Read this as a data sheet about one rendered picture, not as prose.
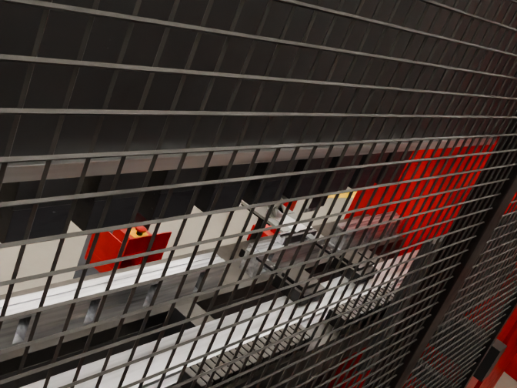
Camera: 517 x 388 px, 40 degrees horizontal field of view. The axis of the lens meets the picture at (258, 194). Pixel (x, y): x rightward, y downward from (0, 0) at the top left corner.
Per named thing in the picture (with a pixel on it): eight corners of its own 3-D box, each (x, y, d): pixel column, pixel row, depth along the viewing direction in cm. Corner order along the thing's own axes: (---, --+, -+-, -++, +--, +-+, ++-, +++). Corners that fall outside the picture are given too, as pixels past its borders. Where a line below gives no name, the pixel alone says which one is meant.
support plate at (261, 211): (258, 190, 268) (259, 188, 268) (311, 227, 255) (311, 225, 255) (228, 194, 254) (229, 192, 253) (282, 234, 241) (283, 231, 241)
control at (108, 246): (127, 249, 259) (142, 207, 253) (155, 274, 252) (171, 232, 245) (83, 258, 243) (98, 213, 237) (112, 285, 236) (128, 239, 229)
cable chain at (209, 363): (291, 333, 185) (298, 321, 184) (308, 347, 182) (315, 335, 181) (175, 382, 150) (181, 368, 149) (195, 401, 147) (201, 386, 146)
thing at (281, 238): (307, 232, 255) (311, 225, 254) (314, 237, 254) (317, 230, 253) (275, 240, 239) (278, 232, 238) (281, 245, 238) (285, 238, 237)
